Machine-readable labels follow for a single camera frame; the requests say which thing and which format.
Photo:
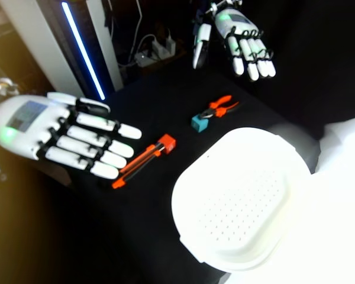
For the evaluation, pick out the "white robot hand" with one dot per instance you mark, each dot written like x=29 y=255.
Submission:
x=233 y=23
x=23 y=130

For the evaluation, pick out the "orange and black pliers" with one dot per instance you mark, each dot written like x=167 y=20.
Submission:
x=221 y=112

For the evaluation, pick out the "orange and black utility knife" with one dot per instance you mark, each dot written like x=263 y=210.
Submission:
x=139 y=161

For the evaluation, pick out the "white perforated tray with pliers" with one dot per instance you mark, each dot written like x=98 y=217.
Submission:
x=239 y=201

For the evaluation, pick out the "white power strip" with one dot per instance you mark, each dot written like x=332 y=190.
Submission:
x=164 y=47

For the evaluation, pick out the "white column with blue light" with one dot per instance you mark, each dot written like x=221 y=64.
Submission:
x=41 y=44

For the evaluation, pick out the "white power adapter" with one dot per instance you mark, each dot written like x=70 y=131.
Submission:
x=143 y=59

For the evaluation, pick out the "blue wooden block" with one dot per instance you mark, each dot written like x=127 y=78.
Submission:
x=198 y=122

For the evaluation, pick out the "black table cloth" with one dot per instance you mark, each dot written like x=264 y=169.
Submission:
x=136 y=236

